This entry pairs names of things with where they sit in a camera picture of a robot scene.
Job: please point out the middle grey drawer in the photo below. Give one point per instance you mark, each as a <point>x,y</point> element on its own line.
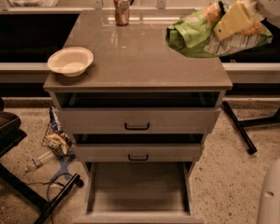
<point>147,152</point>

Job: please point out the black chair base left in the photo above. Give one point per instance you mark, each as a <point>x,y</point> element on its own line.
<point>15,209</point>

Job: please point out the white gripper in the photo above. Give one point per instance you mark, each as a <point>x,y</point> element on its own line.
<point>235,18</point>

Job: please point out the green rice chip bag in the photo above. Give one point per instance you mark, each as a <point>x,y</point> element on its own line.
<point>193,36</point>

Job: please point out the bottom grey drawer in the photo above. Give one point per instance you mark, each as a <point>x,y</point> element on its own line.
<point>138,193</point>

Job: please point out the top grey drawer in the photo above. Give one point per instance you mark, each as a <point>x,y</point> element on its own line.
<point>138,120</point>

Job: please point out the wire basket with snacks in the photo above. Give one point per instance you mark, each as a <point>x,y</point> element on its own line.
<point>55,139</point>

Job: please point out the grey drawer cabinet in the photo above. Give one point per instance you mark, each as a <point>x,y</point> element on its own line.
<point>134,68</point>

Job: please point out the orange soda can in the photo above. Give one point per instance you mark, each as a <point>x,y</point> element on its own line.
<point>122,12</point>

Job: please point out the clear plastic bottle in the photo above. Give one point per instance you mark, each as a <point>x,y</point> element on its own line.
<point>39,161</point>

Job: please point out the grey drawer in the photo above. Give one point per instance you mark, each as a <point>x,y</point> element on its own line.
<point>138,120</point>
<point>138,193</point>
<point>147,152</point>

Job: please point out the black stand leg right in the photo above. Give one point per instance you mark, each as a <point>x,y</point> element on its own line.
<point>242,124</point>

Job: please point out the white paper bowl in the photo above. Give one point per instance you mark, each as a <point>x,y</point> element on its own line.
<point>70,62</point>

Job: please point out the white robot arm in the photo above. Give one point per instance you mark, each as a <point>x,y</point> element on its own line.
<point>269,201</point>

